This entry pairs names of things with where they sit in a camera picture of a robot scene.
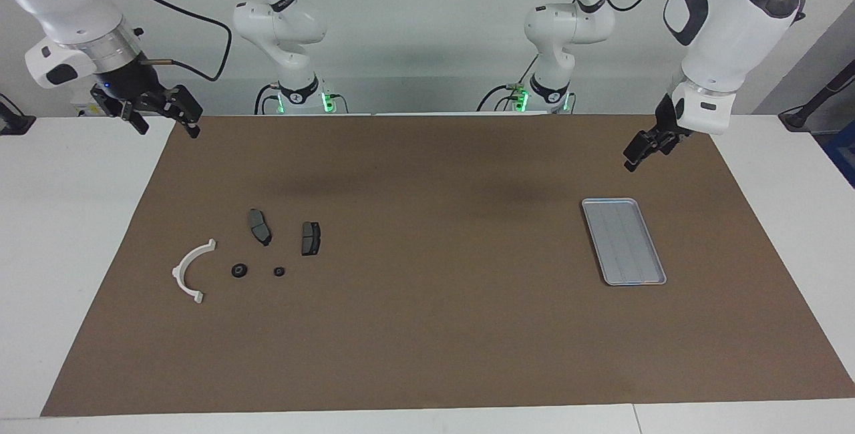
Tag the black table clamp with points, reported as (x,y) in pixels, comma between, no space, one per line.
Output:
(13,123)

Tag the white curved plastic bracket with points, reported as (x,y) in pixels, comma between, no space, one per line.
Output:
(180,266)

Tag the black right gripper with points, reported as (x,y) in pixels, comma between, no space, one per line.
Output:
(133,83)

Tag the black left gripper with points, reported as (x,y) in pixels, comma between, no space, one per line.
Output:
(668,120)

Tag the silver metal tray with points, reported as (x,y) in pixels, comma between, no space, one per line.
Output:
(623,242)

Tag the blue box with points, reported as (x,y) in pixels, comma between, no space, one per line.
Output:
(843,153)

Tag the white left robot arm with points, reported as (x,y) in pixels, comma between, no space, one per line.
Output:
(728,33)

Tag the large black bearing gear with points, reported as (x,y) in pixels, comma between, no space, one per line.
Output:
(236,271)

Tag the short grey brake pad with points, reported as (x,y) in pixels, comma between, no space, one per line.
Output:
(310,238)

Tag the black angled stand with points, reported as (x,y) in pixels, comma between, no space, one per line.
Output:
(811,107)

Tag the long grey brake pad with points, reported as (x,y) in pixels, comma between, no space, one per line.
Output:
(259,226)

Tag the white power strip box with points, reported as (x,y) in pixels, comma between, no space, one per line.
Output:
(83,108)

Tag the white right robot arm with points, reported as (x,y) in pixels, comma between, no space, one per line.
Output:
(280,20)

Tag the brown table mat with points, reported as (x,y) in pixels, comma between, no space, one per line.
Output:
(427,327)

